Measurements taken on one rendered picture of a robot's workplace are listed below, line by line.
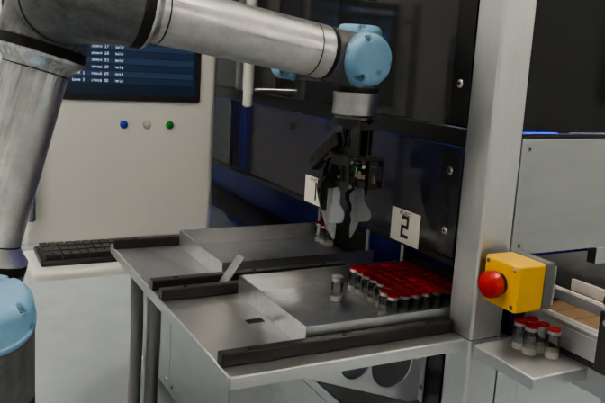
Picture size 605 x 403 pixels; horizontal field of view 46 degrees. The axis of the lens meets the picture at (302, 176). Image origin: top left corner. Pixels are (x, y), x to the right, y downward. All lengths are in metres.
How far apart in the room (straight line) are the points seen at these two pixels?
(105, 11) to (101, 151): 1.06
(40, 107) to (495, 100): 0.64
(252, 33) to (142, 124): 1.01
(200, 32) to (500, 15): 0.45
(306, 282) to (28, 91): 0.64
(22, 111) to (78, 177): 0.93
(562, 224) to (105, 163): 1.14
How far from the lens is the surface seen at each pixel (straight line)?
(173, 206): 1.97
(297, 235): 1.73
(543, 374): 1.12
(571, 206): 1.27
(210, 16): 0.91
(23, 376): 0.92
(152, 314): 2.16
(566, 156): 1.24
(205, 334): 1.14
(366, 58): 1.01
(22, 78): 0.98
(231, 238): 1.66
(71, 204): 1.91
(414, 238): 1.27
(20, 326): 0.89
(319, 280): 1.38
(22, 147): 0.98
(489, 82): 1.12
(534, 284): 1.11
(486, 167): 1.13
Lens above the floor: 1.31
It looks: 9 degrees down
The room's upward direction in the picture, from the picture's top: 3 degrees clockwise
